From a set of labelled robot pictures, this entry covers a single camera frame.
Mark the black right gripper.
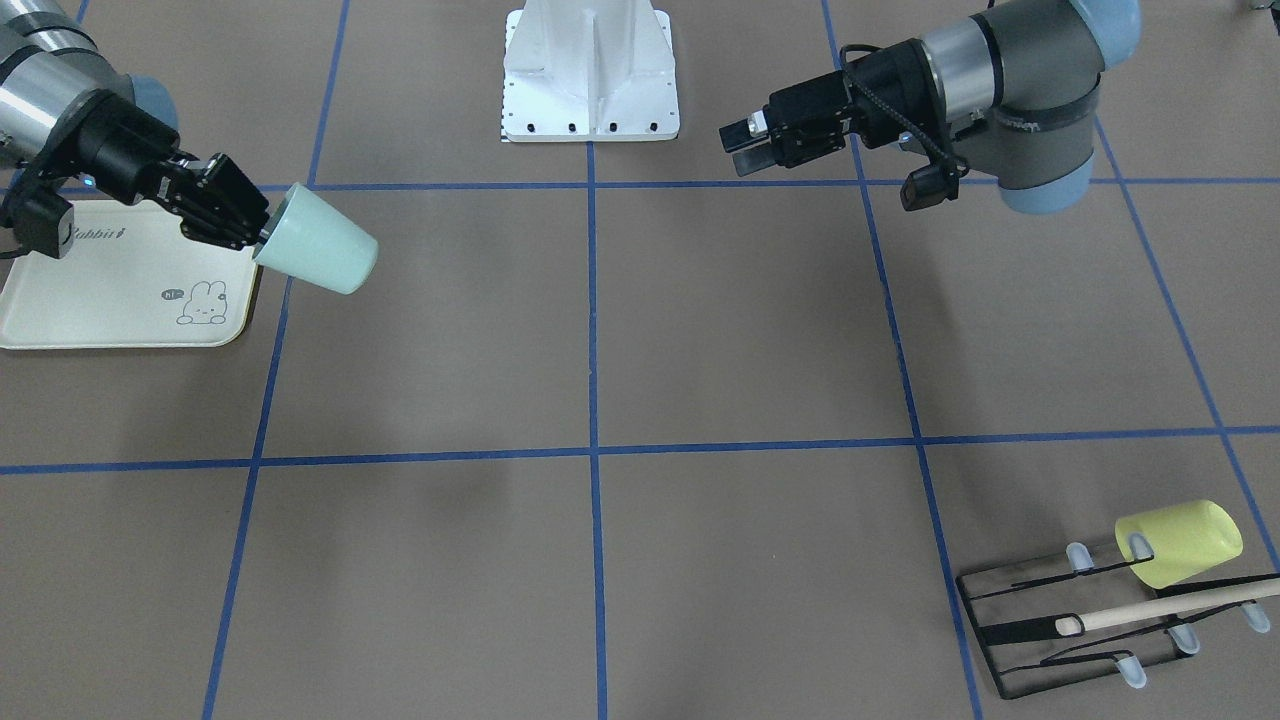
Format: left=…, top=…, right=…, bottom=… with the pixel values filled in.
left=60, top=90, right=270, bottom=252

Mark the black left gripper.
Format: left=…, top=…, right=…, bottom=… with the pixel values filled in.
left=719, top=40, right=946, bottom=177

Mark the pale green plastic cup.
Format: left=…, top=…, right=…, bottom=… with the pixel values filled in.
left=253, top=183, right=379, bottom=295

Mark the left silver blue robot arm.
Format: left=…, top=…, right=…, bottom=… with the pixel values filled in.
left=719, top=1, right=1143, bottom=215

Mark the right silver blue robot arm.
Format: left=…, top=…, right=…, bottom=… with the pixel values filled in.
left=1, top=1, right=269, bottom=260

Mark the cream rabbit print tray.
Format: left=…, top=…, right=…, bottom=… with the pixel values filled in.
left=1, top=200, right=259, bottom=351

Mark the yellow plastic cup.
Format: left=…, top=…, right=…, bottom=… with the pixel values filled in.
left=1114, top=500, right=1244, bottom=589

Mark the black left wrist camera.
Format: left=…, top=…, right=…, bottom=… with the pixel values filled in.
left=899, top=161, right=966, bottom=211

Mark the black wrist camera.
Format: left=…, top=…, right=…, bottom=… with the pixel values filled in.
left=899, top=161, right=966, bottom=211
left=1, top=188, right=74, bottom=260

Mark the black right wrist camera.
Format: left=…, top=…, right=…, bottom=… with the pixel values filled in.
left=1, top=188, right=74, bottom=260

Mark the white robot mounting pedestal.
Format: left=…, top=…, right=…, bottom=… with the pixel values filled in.
left=500, top=1, right=681, bottom=143

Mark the black wire cup rack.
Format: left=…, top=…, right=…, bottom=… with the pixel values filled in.
left=954, top=542, right=1277, bottom=701

